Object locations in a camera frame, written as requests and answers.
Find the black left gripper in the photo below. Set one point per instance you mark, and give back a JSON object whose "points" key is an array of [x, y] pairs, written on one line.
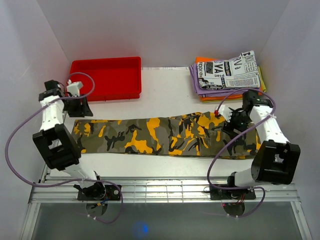
{"points": [[86, 111]]}

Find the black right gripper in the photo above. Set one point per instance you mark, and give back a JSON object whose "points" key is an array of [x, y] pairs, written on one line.
{"points": [[228, 127]]}

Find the camouflage yellow green trousers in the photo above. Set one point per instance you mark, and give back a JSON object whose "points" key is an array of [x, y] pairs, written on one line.
{"points": [[197, 134]]}

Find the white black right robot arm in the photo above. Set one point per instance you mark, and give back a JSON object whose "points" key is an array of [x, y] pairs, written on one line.
{"points": [[276, 160]]}

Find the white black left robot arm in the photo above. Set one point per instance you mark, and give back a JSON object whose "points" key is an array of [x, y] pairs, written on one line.
{"points": [[55, 143]]}

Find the orange folded trousers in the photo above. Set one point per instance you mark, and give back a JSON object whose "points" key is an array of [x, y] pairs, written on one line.
{"points": [[214, 97]]}

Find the purple folded trousers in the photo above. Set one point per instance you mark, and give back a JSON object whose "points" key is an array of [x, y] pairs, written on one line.
{"points": [[196, 86]]}

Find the yellow-green folded trousers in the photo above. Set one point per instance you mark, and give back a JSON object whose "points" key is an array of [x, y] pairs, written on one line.
{"points": [[263, 80]]}

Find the newspaper print folded trousers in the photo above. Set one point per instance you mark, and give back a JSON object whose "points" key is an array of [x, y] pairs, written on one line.
{"points": [[235, 73]]}

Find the red plastic tray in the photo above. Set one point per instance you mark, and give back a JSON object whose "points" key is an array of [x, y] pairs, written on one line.
{"points": [[115, 78]]}

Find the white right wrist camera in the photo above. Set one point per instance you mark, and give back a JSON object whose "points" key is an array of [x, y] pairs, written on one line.
{"points": [[224, 111]]}

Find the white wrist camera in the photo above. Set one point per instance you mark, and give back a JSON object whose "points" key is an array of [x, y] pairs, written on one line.
{"points": [[224, 111], [73, 88]]}

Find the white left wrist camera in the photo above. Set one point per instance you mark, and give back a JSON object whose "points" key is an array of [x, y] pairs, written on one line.
{"points": [[73, 88]]}

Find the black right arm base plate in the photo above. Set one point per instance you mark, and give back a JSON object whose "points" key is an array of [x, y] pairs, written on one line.
{"points": [[229, 194]]}

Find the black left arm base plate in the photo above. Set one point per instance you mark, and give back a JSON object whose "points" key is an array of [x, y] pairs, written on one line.
{"points": [[112, 192]]}

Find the aluminium frame rail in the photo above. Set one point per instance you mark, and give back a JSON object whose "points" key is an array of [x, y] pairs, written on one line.
{"points": [[147, 191]]}

